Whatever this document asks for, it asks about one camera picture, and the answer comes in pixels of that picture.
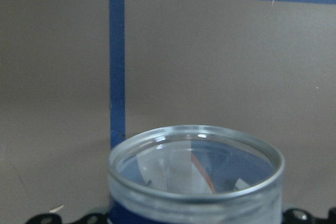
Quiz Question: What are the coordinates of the clear tennis ball can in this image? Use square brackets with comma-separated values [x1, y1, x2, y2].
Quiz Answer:
[108, 125, 285, 223]

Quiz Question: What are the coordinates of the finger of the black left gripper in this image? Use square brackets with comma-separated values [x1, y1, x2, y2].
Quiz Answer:
[282, 204, 335, 224]
[26, 207, 108, 223]

